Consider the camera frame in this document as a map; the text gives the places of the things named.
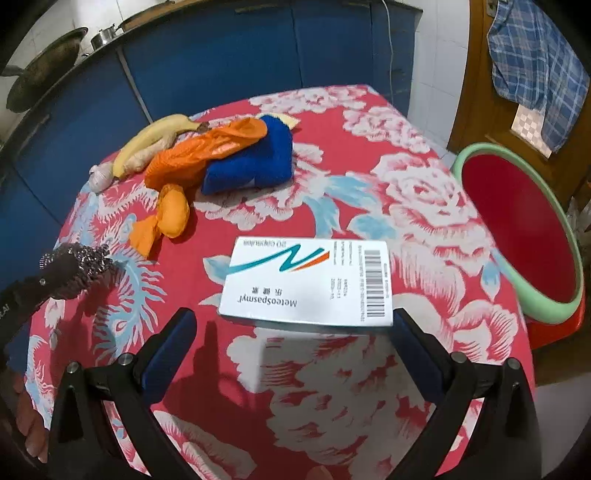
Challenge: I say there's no small metal jug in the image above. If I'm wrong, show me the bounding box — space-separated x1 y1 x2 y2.
90 25 123 51

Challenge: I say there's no yellow banana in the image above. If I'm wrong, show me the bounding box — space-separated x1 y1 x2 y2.
112 114 211 178

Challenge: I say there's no wooden door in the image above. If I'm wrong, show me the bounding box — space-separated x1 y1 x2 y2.
445 0 591 213

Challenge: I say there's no steel wool scourer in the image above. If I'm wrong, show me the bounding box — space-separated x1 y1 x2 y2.
39 244 115 298

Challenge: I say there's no blue cloth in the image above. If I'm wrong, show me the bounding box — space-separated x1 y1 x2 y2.
201 114 295 195

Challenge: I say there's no person's left hand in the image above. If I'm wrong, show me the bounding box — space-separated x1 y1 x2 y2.
10 371 56 463

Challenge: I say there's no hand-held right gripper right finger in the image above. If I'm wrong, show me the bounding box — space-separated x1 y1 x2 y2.
392 308 541 480

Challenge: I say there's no orange plastic bag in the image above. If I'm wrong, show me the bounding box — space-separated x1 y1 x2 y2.
129 117 269 259

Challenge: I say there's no blue plaid shirt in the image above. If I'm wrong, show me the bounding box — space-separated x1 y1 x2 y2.
487 0 579 160

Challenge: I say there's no red basin with green rim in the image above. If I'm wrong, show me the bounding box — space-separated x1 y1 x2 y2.
452 143 585 326

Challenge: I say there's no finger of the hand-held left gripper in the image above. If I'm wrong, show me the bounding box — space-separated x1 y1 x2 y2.
21 255 84 309

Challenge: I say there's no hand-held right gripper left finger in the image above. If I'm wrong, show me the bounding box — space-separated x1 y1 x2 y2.
48 307 199 480

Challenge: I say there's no pale yellow cloth piece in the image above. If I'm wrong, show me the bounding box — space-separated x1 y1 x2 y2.
265 112 301 129

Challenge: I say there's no white power cable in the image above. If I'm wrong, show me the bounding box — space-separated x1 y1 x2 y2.
381 0 398 88

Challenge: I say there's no dark wok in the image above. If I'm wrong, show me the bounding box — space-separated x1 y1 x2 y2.
0 27 89 113

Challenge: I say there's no ginger root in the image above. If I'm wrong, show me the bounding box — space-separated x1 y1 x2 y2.
124 138 174 174

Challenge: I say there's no white teal medicine box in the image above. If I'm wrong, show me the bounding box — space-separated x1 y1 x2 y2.
218 237 394 329

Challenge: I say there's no garlic bulb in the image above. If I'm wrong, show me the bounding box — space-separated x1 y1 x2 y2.
89 162 116 192

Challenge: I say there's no red floral printed tablecloth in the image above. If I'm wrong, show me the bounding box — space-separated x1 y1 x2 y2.
25 84 536 480

